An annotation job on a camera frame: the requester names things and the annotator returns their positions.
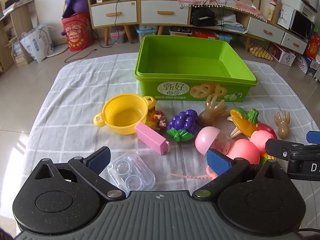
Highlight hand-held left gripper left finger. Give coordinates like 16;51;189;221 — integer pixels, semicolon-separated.
34;146;127;202

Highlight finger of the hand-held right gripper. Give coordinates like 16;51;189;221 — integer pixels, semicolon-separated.
306;131;320;145
265;138;320;162

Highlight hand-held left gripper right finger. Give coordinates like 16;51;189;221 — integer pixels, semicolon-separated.
191;148;286;198

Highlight yellow toy corn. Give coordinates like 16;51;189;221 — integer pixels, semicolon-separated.
260;154;277;165

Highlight pink toy pig with strap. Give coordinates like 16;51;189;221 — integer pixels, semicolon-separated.
171;139;261;180

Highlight pink clear capsule ball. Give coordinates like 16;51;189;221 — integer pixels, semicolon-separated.
195;127;230;157

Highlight clear contact lens case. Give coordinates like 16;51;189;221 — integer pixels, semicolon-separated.
107;152;155;192

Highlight orange toy fruit green leaves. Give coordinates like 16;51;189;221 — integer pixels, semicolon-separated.
229;107;260;137

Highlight yellow toy pot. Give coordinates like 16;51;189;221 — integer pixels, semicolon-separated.
94;94;157;135

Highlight large brown toy hand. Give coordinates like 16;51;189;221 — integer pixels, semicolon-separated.
199;97;228;127

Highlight pink rectangular plastic case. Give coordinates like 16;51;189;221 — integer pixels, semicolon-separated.
134;122;170;155

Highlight green plastic box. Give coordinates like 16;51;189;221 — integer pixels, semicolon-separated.
134;35;258;103

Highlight pink red toy peach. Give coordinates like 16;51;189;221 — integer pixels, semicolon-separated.
250;123;278;153

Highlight small brown toy hand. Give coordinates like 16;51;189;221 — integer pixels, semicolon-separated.
273;110;291;139

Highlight beige toy starfish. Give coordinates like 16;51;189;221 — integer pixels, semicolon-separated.
227;116;242;139

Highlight purple toy grapes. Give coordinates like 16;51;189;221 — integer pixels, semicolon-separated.
166;109;201;142

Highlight small brown cartoon figurine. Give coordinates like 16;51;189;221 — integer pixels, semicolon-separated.
146;109;168;130

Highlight white grey checked cloth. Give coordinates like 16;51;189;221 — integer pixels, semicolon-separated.
24;52;320;230

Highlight white blue printed carton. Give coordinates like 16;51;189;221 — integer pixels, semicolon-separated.
295;54;320;77

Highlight white red printed game box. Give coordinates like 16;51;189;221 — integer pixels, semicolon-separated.
266;42;297;67

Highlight red gold printed box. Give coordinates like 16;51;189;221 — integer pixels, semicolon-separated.
304;34;320;60

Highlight small white cabinet drawer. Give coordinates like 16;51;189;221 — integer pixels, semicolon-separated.
281;32;308;55
247;17;285;42

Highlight yellow toy egg tray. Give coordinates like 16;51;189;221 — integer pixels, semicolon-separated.
249;44;274;60

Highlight black microwave oven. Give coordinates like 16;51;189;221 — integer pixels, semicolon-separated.
289;9;315;40

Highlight white round stand base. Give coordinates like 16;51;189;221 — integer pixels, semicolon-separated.
46;44;69;57

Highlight small clear box blue lid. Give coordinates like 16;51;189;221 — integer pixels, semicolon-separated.
215;32;233;43

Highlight clear storage box pink contents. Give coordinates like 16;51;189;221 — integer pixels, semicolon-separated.
107;26;126;45

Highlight red printed bag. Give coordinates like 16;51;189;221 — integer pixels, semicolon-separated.
61;12;92;52

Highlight flat red box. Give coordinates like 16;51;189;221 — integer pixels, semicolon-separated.
191;31;217;40

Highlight white paper bag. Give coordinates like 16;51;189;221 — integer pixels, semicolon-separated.
20;25;54;63

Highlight pile of white papers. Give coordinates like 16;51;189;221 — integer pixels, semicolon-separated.
216;11;248;34

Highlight clear storage box blue lid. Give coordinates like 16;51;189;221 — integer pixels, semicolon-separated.
135;26;158;43

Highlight white printer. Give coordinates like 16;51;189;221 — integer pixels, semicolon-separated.
281;0;313;18

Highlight tall cartoon printed tube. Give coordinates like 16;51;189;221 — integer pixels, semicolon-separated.
267;0;275;22

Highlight clear storage box black lid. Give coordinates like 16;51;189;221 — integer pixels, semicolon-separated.
169;26;192;36

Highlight large white cabinet drawer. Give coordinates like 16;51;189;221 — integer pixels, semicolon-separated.
140;0;190;25
90;1;137;27

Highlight black carry case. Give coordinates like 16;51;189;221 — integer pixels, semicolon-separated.
191;7;216;27

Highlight purple plush toy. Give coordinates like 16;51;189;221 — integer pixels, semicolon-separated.
62;0;90;18

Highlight black floor cable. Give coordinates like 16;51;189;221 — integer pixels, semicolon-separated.
64;47;96;63

